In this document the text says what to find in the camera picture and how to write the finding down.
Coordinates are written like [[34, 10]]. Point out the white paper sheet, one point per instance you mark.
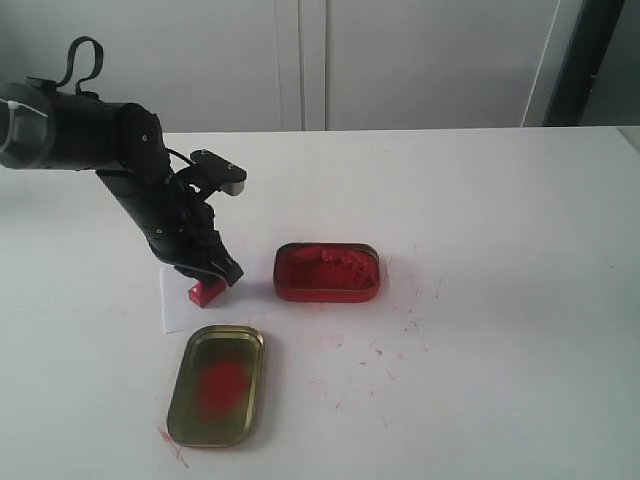
[[251, 296]]

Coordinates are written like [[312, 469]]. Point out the dark door frame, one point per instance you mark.
[[598, 81]]

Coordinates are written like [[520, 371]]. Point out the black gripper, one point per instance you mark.
[[178, 227]]

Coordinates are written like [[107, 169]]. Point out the gold metal tin lid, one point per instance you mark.
[[214, 402]]

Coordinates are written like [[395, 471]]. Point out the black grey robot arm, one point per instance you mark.
[[45, 129]]

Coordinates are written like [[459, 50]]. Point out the red ink pad tin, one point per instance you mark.
[[316, 272]]

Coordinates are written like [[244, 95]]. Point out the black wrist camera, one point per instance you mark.
[[208, 173]]

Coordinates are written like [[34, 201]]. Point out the red plastic stamp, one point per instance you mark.
[[203, 294]]

